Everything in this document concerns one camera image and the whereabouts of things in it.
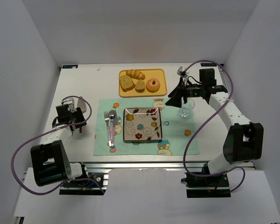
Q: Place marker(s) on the seeded bread slice large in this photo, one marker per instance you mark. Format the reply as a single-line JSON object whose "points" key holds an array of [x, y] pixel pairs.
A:
{"points": [[126, 83]]}

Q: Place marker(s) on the light green printed placemat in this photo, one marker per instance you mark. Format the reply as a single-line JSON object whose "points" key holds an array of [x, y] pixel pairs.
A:
{"points": [[176, 130]]}

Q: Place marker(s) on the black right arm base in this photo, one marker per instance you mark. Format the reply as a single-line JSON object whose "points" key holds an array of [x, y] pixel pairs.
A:
{"points": [[200, 185]]}

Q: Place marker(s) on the square floral plate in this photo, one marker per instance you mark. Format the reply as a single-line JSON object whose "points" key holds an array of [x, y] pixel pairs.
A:
{"points": [[142, 124]]}

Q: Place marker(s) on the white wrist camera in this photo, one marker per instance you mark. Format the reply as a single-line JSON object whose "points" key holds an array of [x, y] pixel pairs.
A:
{"points": [[182, 72], [70, 101]]}

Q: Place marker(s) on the metal spatula wooden handle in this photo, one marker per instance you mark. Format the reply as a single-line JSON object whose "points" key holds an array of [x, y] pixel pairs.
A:
{"points": [[81, 109]]}

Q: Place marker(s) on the golden croissant roll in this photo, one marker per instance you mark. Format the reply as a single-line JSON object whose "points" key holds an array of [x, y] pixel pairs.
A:
{"points": [[135, 74]]}

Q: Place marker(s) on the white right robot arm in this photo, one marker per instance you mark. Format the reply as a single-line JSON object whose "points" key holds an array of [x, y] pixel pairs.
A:
{"points": [[244, 139]]}

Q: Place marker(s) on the seeded bread slice small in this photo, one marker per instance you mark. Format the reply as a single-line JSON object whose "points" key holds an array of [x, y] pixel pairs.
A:
{"points": [[140, 86]]}

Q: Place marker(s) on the orange glazed donut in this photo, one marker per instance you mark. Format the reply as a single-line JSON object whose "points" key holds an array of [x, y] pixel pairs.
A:
{"points": [[153, 85]]}

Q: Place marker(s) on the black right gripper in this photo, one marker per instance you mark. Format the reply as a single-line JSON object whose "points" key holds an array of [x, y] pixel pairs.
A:
{"points": [[183, 92]]}

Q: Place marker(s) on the metal spoon pink handle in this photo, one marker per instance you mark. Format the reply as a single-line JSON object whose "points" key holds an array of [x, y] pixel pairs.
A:
{"points": [[110, 123]]}

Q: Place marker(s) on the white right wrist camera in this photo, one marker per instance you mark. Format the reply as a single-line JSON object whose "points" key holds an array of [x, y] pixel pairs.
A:
{"points": [[182, 72]]}

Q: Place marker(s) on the blue label corner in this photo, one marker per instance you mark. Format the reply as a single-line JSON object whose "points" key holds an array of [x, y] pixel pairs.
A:
{"points": [[71, 66], [208, 64]]}

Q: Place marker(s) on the aluminium front rail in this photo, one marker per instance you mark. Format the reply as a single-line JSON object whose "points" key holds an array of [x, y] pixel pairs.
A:
{"points": [[105, 167]]}

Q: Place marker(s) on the blue label left corner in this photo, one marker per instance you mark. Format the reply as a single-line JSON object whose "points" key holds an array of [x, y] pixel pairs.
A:
{"points": [[71, 66]]}

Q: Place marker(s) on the clear drinking glass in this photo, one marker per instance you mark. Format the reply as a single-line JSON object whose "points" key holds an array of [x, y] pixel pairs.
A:
{"points": [[187, 107]]}

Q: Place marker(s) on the blue label right corner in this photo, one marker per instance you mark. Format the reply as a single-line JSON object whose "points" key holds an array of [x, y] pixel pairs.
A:
{"points": [[208, 64]]}

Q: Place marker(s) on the metal fork pink handle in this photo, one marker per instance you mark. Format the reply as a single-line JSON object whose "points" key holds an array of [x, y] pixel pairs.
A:
{"points": [[107, 119]]}

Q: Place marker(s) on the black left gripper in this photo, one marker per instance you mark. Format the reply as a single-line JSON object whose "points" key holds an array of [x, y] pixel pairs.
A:
{"points": [[77, 118]]}

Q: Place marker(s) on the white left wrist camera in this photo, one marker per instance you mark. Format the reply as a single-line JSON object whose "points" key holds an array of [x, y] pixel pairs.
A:
{"points": [[70, 101]]}

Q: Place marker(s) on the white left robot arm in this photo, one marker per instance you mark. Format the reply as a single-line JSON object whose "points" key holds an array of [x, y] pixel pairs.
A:
{"points": [[49, 159]]}

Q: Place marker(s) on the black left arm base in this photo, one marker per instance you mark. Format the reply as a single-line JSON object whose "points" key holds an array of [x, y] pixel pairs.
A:
{"points": [[92, 182]]}

